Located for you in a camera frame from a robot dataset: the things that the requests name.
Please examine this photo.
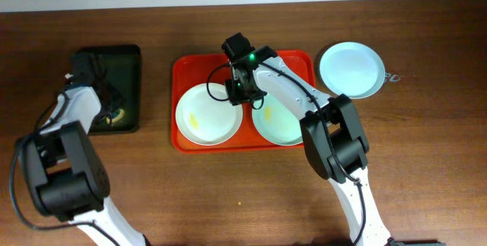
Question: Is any light blue plate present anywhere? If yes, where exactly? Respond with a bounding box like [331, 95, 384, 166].
[319, 42, 386, 99]

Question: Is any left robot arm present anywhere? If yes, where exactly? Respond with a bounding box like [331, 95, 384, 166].
[8, 53, 149, 245]

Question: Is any light green plate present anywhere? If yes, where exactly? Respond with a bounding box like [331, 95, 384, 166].
[252, 94, 303, 146]

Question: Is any red plastic tray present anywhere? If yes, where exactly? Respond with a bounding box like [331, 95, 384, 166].
[170, 50, 316, 154]

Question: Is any black rectangular water tray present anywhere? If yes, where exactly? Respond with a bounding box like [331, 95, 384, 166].
[70, 44, 142, 135]

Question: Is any white plate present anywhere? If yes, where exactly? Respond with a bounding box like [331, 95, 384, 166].
[175, 82, 244, 146]

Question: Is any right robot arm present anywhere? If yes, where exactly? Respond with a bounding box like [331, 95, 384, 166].
[221, 33, 397, 246]

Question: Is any yellow green sponge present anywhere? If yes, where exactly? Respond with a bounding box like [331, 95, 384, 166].
[106, 108, 125, 126]

